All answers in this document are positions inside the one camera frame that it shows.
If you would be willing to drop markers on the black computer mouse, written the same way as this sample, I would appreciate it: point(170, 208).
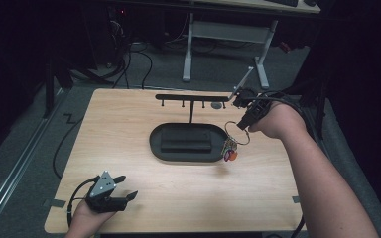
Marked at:
point(310, 2)

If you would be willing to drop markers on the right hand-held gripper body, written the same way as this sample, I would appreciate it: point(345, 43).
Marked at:
point(256, 105)

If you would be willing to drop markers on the small red object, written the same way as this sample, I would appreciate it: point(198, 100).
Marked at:
point(285, 46)

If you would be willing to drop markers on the grey round table grommet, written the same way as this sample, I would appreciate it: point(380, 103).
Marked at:
point(216, 105)

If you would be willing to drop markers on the person's left hand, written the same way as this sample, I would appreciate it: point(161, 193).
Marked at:
point(84, 223)

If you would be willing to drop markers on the key bunch with coloured tags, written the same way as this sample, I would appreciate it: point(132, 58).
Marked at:
point(230, 154)

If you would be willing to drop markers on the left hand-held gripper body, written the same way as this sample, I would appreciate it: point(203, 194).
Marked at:
point(103, 186)

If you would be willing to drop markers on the person's right hand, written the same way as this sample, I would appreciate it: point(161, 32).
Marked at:
point(279, 122)

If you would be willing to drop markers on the desk with white legs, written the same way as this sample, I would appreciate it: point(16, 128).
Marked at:
point(231, 32)

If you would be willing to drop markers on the black metal stand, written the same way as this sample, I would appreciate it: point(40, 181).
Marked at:
point(319, 109)
point(49, 89)

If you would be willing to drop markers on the black key rack with tray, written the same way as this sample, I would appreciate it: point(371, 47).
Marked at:
point(191, 98)

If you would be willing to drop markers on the grey tape piece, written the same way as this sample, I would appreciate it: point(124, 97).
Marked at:
point(296, 199)
point(55, 203)

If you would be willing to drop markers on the black keyboard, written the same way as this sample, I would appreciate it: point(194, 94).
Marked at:
point(282, 2)

